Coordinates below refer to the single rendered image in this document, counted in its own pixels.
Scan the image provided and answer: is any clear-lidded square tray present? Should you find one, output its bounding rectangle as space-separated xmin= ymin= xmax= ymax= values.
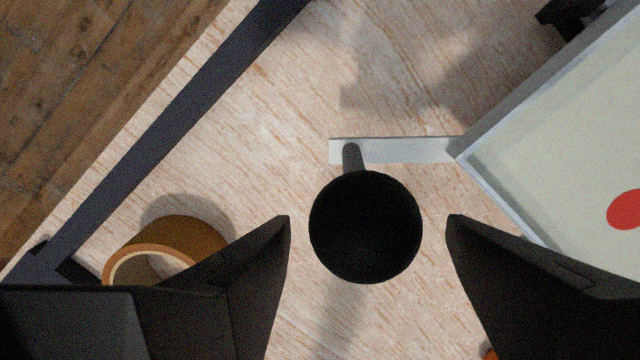
xmin=308 ymin=0 xmax=640 ymax=285

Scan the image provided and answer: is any brown tape roll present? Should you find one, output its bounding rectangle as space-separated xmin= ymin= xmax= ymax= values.
xmin=102 ymin=215 xmax=228 ymax=286

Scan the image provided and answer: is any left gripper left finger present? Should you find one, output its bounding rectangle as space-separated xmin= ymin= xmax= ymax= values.
xmin=0 ymin=215 xmax=291 ymax=360

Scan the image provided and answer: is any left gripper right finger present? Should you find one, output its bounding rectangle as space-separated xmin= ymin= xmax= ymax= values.
xmin=445 ymin=214 xmax=640 ymax=360

